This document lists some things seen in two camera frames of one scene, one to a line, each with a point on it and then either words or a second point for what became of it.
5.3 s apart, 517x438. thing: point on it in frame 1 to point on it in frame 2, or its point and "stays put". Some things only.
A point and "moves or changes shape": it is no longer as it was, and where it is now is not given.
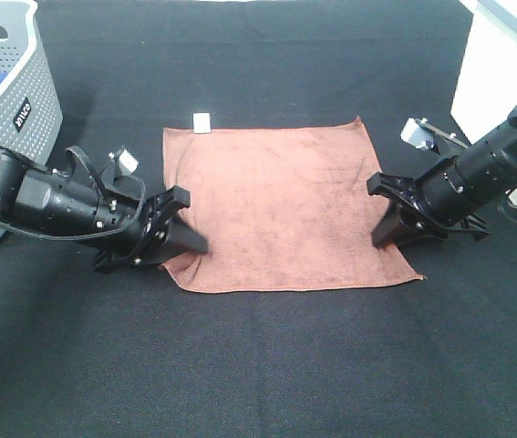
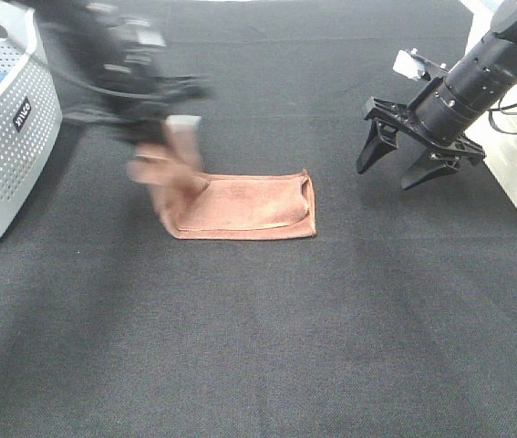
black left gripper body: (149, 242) to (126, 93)
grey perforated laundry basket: (24, 113) stays put
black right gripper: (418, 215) to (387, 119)
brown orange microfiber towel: (277, 208) moves or changes shape
